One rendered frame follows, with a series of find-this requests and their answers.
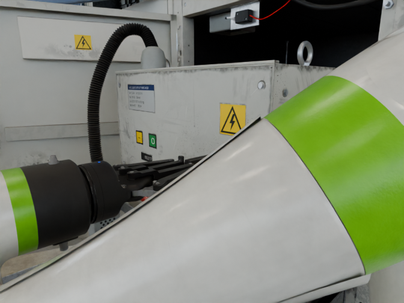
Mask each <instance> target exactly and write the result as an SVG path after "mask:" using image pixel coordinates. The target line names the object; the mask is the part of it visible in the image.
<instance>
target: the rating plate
mask: <svg viewBox="0 0 404 303"><path fill-rule="evenodd" d="M127 87H128V98H129V109H132V110H137V111H145V112H154V113H155V91H154V85H127Z"/></svg>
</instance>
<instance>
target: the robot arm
mask: <svg viewBox="0 0 404 303"><path fill-rule="evenodd" d="M49 160H50V161H48V163H44V164H37V165H30V166H25V167H18V168H10V169H6V170H0V303H305V302H308V301H312V300H314V299H317V298H321V297H324V296H328V295H331V294H333V293H337V292H341V291H344V290H347V289H351V288H354V287H358V286H362V285H364V284H367V283H368V284H369V298H370V303H404V25H403V26H402V27H400V28H399V29H397V30H395V31H394V32H392V33H391V34H389V35H387V36H386V37H384V38H382V39H381V40H379V41H378V42H376V43H375V44H373V45H371V46H370V47H368V48H367V49H365V50H364V51H362V52H360V53H359V54H358V55H355V56H354V57H353V58H351V59H350V60H348V61H346V62H345V63H343V64H342V65H340V66H339V67H337V68H336V69H334V70H333V71H331V72H329V73H328V74H327V75H325V76H324V77H322V78H320V79H319V80H318V81H316V82H315V83H313V84H311V85H310V86H309V87H307V88H306V89H304V90H303V91H301V92H300V93H298V94H297V95H295V96H294V97H292V98H291V99H289V100H288V101H287V102H285V103H284V104H282V105H281V106H279V107H278V108H277V109H275V110H273V111H272V112H271V113H269V114H268V115H266V116H265V117H263V118H262V119H261V115H260V114H259V115H258V116H257V117H256V118H255V119H253V120H252V121H250V122H249V123H248V124H247V125H246V126H244V127H243V128H242V129H241V130H240V131H238V132H237V133H235V134H234V135H233V136H232V137H231V138H229V139H228V140H226V142H224V143H223V144H221V145H220V146H219V147H218V148H216V149H215V150H214V151H213V152H211V153H210V154H208V155H204V156H199V157H196V158H190V159H185V162H184V156H178V160H177V161H174V159H165V160H159V161H150V162H141V163H135V164H122V165H118V164H115V165H113V166H111V165H110V164H109V163H108V162H106V161H97V162H91V163H87V164H80V165H76V164H75V163H74V162H73V161H72V160H70V159H67V160H63V161H58V160H57V158H56V155H50V158H49ZM144 197H149V198H148V199H146V200H144V201H143V202H142V203H140V204H139V205H137V206H136V207H134V208H133V209H131V210H130V211H128V212H127V213H125V214H124V215H122V216H120V217H119V218H117V219H116V220H115V221H113V222H111V223H110V224H108V225H107V226H105V227H103V228H102V229H100V230H99V231H97V232H95V233H94V234H92V235H91V236H89V237H87V238H86V239H84V240H83V241H81V242H79V243H77V244H76V245H74V246H73V247H71V248H69V247H68V241H70V240H73V239H77V238H78V236H80V235H83V234H85V233H87V231H88V229H89V227H90V224H95V223H97V222H100V221H104V220H107V219H110V218H114V217H116V216H117V215H118V214H119V212H120V209H121V207H122V206H123V204H124V203H125V202H132V201H139V200H141V199H143V198H144ZM50 245H53V246H55V245H59V246H60V251H63V252H62V253H61V254H59V255H57V256H55V257H54V258H52V259H50V260H48V261H47V262H45V263H43V264H41V265H40V266H37V267H36V268H34V269H32V270H30V271H28V272H26V273H24V274H22V275H21V276H19V277H17V278H15V279H13V280H11V281H9V282H7V283H5V284H3V282H2V276H1V267H2V265H3V264H4V263H5V262H6V261H7V260H9V259H12V258H14V257H17V256H21V255H23V254H26V253H30V252H32V251H35V250H38V249H41V248H44V247H47V246H50ZM68 248H69V249H68Z"/></svg>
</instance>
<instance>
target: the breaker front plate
mask: <svg viewBox="0 0 404 303"><path fill-rule="evenodd" d="M272 69H273V66H252V67H231V68H219V69H198V70H176V71H164V72H142V73H121V74H116V81H117V100H118V117H119V128H120V145H121V164H135V163H141V162H147V161H145V160H142V159H141V152H142V153H145V154H148V155H151V156H152V161H159V160H165V159H174V161H177V160H178V156H184V162H185V159H190V158H196V157H199V156H204V155H208V154H210V153H211V152H213V151H214V150H215V149H216V148H218V147H219V146H220V145H221V144H223V143H224V142H226V140H228V139H229V138H231V137H232V135H226V134H222V133H220V104H229V105H246V111H245V125H247V124H248V123H249V122H250V121H252V120H253V119H255V118H256V117H257V116H258V115H259V114H260V115H261V119H262V118H263V117H265V116H266V115H268V114H269V113H271V91H272ZM127 85H154V91H155V113H154V112H145V111H137V110H132V109H129V98H128V87H127ZM136 130H138V131H142V140H143V145H142V144H138V143H136ZM148 133H151V134H154V135H156V148H153V147H149V138H148Z"/></svg>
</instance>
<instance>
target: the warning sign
mask: <svg viewBox="0 0 404 303"><path fill-rule="evenodd" d="M245 111H246V105H229V104H220V133H222V134H226V135H234V134H235V133H237V132H238V131H240V130H241V129H242V128H243V127H244V126H245Z"/></svg>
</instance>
